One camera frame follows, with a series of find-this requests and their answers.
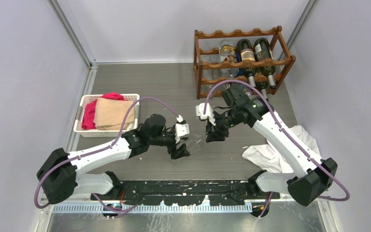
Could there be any white cloth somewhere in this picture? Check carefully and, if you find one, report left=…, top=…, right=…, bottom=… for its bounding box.
left=242, top=125, right=320, bottom=173

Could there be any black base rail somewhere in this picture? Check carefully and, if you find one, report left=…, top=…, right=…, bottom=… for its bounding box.
left=98, top=180, right=268, bottom=206

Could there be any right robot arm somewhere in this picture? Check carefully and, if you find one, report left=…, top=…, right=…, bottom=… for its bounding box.
left=196, top=85, right=338, bottom=206

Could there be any wooden wine rack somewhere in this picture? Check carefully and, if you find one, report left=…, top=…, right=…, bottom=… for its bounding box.
left=193, top=26, right=296, bottom=99

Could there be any dark green wine bottle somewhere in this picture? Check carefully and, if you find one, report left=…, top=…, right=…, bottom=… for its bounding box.
left=256, top=81, right=269, bottom=101

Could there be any green wine bottle front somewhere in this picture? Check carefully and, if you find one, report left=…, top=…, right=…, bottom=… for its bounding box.
left=254, top=38, right=276, bottom=89

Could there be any white plastic basket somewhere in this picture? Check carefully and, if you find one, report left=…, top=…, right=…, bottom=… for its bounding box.
left=73, top=94, right=140, bottom=138

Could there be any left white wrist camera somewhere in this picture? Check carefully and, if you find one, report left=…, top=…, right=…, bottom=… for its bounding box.
left=174, top=115, right=190, bottom=144

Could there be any red cloth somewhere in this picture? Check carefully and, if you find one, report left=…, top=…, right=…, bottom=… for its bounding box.
left=81, top=92, right=125, bottom=130

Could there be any blue square glass bottle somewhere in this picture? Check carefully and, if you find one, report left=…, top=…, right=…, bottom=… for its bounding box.
left=234, top=53, right=251, bottom=96

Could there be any beige folded cloth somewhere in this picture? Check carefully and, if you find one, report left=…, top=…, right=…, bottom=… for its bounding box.
left=94, top=98, right=134, bottom=131

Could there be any tall clear glass bottle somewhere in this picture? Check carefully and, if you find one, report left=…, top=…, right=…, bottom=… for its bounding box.
left=181, top=133, right=206, bottom=155

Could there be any clear whisky bottle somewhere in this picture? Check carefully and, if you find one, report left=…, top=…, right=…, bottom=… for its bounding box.
left=218, top=39, right=237, bottom=75

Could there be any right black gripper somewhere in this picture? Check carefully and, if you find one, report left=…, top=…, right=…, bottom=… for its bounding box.
left=205, top=106, right=241, bottom=142

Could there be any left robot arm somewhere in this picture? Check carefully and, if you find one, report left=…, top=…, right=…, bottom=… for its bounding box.
left=36, top=114, right=190, bottom=204

